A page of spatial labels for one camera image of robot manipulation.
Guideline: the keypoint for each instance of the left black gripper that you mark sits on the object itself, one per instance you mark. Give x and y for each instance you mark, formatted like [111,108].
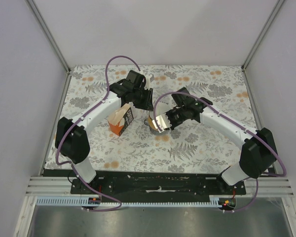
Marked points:
[147,105]

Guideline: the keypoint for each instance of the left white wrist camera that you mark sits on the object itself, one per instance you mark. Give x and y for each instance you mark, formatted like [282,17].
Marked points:
[149,79]

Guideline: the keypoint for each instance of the single white paper filter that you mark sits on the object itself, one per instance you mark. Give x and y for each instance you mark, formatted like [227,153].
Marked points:
[162,108]

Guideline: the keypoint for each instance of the white slotted cable duct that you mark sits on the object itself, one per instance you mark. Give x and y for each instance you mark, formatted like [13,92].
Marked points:
[94,202]

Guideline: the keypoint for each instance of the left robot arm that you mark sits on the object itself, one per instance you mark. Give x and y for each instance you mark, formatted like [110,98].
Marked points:
[72,133]

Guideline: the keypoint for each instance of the stack of paper filters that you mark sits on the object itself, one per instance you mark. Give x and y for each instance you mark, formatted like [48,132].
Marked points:
[118,115]

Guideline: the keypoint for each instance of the floral table mat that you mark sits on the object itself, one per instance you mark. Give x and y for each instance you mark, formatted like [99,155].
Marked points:
[191,147]

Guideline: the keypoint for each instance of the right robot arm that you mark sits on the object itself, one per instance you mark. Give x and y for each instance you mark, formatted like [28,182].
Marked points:
[258,150]

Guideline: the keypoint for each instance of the glass coffee server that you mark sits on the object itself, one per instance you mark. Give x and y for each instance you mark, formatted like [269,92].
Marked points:
[156,132]

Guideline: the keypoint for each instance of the orange coffee filter box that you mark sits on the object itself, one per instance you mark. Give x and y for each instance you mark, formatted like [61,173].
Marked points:
[123,124]

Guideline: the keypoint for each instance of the wooden dripper ring holder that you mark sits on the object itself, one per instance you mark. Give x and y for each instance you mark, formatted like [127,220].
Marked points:
[150,123]

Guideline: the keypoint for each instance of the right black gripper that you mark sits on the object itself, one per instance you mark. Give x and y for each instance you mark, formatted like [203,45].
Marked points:
[173,125]

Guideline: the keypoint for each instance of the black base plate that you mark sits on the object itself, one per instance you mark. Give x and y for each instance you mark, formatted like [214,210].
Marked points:
[145,186]

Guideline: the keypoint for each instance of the aluminium frame rail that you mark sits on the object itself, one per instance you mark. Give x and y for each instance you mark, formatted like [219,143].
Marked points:
[278,187]

